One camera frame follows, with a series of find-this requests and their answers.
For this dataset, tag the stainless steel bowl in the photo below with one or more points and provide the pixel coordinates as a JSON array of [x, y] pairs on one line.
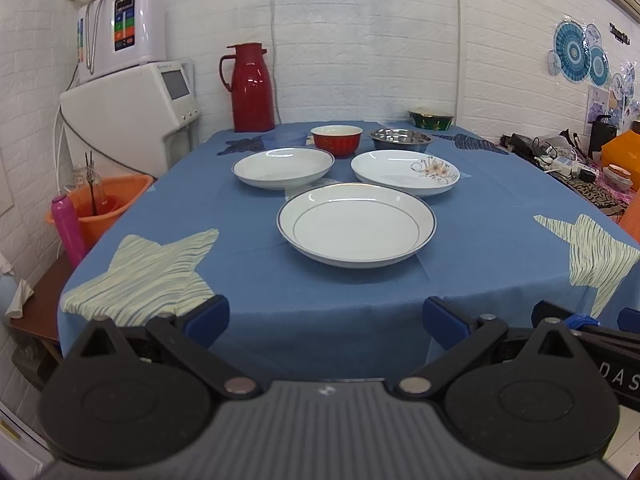
[[400, 139]]

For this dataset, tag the orange plastic basin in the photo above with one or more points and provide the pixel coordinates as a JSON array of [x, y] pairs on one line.
[[81, 217]]

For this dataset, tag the red thermos jug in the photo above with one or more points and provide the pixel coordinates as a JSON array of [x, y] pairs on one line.
[[246, 77]]

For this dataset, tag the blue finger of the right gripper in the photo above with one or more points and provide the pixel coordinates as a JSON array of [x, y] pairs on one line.
[[629, 321], [572, 320]]

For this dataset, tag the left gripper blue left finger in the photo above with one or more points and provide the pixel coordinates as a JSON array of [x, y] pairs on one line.
[[206, 323]]

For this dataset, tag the pink water bottle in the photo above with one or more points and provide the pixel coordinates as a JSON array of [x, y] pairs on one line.
[[67, 223]]

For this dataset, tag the white wall water purifier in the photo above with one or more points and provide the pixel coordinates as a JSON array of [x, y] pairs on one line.
[[113, 35]]

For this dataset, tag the blue star-patterned tablecloth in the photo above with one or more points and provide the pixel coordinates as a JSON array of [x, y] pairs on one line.
[[330, 283]]

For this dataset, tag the red bowl white inside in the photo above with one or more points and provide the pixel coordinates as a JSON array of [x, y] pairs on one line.
[[338, 140]]

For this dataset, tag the black kettle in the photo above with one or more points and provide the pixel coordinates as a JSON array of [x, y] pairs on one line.
[[602, 132]]

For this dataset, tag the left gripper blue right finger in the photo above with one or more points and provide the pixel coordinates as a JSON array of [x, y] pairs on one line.
[[446, 326]]

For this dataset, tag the green gold patterned bowl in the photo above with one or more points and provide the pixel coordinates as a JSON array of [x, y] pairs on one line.
[[431, 121]]

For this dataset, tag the glass bottle with sticks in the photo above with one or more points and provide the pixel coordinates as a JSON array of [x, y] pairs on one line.
[[87, 175]]

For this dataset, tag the white floral plate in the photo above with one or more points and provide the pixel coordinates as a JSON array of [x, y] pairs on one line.
[[405, 172]]

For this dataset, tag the blue paper fan decorations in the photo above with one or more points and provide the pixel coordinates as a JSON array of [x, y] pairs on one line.
[[578, 54]]

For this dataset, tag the orange bag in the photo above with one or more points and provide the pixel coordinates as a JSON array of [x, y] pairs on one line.
[[624, 151]]

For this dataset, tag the white water dispenser machine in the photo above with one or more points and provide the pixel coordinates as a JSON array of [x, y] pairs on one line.
[[141, 120]]

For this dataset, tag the large white rimmed plate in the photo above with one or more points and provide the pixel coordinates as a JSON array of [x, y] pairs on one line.
[[356, 225]]

